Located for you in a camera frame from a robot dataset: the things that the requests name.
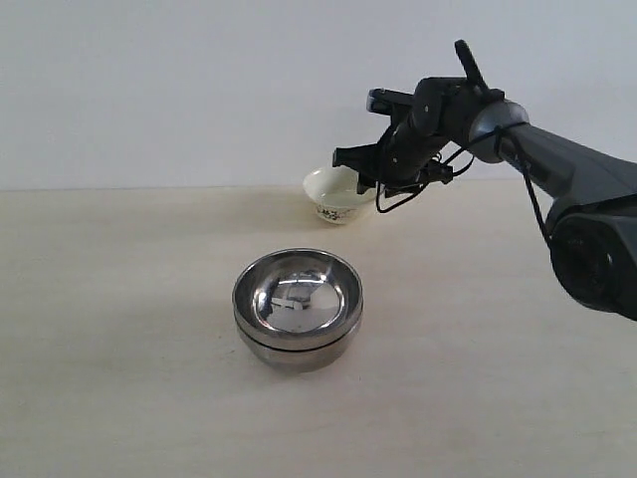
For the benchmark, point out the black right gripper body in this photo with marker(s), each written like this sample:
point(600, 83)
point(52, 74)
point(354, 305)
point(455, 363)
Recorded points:
point(441, 107)

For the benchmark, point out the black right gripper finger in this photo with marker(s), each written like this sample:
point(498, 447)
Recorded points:
point(354, 157)
point(366, 183)

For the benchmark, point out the small cream ceramic bowl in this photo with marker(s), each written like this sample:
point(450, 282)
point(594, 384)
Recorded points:
point(333, 192)

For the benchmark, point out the stainless steel bowl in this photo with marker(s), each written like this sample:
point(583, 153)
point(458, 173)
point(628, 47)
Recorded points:
point(295, 362)
point(297, 299)

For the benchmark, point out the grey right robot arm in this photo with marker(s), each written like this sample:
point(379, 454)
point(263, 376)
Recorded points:
point(590, 228)

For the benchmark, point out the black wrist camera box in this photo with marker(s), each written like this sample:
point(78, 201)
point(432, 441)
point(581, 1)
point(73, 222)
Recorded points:
point(388, 102)

